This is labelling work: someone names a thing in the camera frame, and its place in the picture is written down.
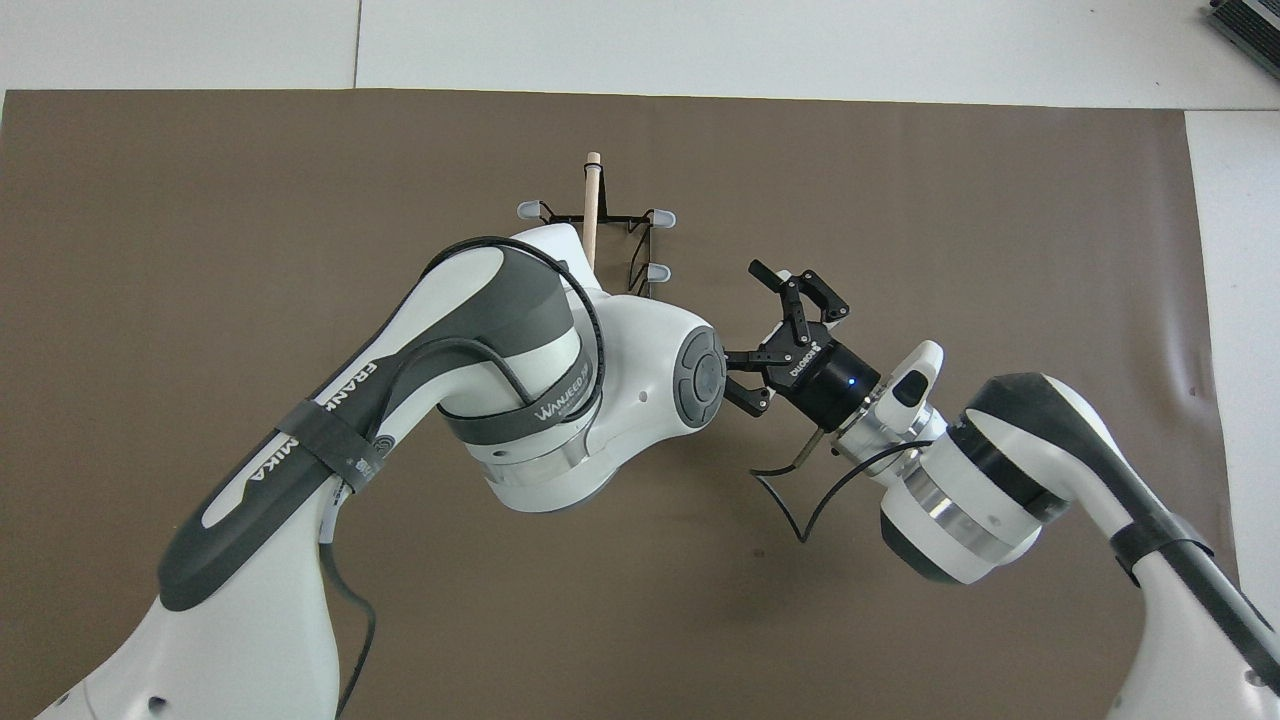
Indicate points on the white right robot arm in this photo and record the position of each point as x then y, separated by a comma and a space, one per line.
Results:
1000, 480

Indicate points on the grey ribbed device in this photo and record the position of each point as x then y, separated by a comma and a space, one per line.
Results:
1250, 20

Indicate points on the brown table mat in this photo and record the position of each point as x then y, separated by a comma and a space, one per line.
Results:
200, 200

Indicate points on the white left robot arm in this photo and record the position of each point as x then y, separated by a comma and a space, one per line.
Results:
640, 340

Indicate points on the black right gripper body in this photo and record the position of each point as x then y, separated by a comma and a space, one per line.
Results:
825, 385

